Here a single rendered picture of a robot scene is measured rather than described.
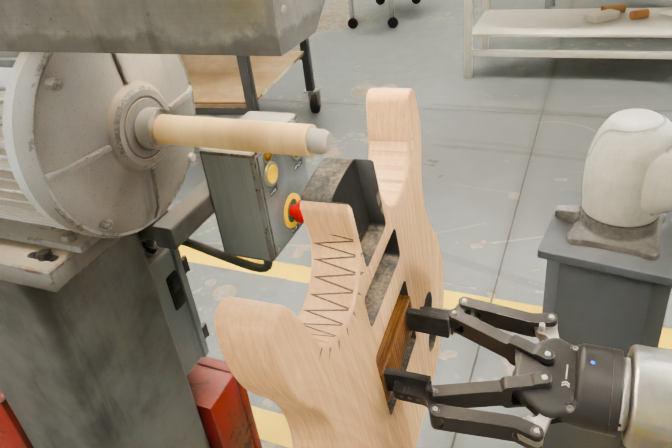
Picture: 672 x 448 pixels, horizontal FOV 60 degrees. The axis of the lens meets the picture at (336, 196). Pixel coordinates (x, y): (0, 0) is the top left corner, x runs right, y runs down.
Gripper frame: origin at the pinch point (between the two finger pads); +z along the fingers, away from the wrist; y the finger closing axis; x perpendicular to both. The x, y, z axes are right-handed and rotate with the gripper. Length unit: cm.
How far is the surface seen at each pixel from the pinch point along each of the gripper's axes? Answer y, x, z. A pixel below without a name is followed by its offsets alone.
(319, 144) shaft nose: 7.3, 19.6, 7.9
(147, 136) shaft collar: 6.2, 19.9, 27.5
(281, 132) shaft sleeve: 7.5, 20.6, 11.9
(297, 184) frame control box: 34.2, -9.5, 29.5
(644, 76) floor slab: 352, -166, -45
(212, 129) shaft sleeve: 7.3, 20.5, 19.8
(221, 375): 16, -46, 47
